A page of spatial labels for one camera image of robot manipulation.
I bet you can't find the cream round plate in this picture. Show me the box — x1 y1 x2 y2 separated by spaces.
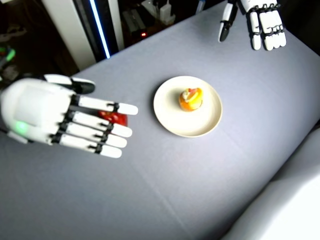
153 75 223 138

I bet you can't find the white rounded robot body shell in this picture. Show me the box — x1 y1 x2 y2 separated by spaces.
221 127 320 240

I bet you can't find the blue light strip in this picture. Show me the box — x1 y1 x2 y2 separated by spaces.
88 0 111 59

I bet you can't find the white plastic box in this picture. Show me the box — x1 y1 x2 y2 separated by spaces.
158 0 176 26

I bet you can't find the green cable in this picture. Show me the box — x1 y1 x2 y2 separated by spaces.
0 47 17 66

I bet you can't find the red toy fruit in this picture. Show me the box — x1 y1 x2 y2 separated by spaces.
97 110 129 127

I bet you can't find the white upright pillar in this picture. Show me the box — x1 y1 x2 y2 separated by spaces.
41 0 98 71

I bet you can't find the grey table cloth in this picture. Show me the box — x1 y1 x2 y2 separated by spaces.
0 0 320 240

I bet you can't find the black device with red light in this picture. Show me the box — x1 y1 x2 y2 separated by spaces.
121 9 156 41

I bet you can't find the orange yellow toy fruit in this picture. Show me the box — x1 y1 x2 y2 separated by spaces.
178 87 204 112

